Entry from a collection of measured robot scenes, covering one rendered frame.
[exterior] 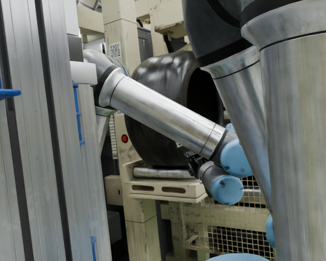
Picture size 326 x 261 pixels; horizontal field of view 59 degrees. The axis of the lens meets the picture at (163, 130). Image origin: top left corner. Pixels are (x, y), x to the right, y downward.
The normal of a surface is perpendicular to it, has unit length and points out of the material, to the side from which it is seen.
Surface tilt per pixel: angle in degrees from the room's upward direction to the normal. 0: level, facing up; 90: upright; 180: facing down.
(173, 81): 70
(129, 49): 90
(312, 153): 90
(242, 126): 112
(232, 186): 98
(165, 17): 90
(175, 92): 77
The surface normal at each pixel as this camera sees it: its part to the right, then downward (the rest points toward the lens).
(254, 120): -0.33, 0.39
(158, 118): -0.23, 0.19
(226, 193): 0.16, 0.17
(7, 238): 0.80, -0.05
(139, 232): -0.53, 0.10
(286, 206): -0.92, 0.11
